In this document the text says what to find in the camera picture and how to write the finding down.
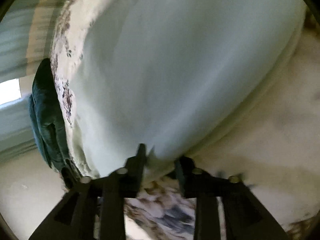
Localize pale green white pants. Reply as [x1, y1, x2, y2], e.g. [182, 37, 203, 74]
[69, 0, 305, 177]

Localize floral patterned bed sheet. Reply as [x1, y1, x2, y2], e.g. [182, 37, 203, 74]
[51, 0, 319, 239]

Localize dark teal velvet cushion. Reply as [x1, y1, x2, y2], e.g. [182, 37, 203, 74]
[28, 58, 80, 178]

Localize pale green striped curtain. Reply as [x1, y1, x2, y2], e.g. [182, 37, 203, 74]
[1, 0, 65, 162]

